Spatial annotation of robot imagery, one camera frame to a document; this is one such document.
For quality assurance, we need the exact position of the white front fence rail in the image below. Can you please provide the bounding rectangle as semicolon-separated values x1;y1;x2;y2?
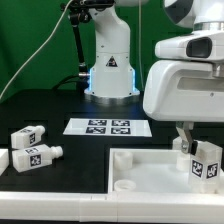
0;192;224;224

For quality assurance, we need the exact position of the white square tabletop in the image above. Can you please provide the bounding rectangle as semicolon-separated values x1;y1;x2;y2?
108;148;224;195

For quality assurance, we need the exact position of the white marker base plate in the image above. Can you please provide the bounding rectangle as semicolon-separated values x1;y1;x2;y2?
63;118;152;137

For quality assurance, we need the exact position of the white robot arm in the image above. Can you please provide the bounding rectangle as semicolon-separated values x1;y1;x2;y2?
85;0;224;145

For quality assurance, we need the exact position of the black cable on table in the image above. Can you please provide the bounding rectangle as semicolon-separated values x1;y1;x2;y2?
52;74;83;91

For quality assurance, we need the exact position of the grey cable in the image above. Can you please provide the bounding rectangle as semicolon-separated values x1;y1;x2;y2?
0;0;74;101

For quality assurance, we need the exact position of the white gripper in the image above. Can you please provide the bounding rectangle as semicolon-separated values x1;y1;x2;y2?
143;31;224;154

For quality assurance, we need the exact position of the white left fence block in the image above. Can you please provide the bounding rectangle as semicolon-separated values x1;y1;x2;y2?
0;149;9;176

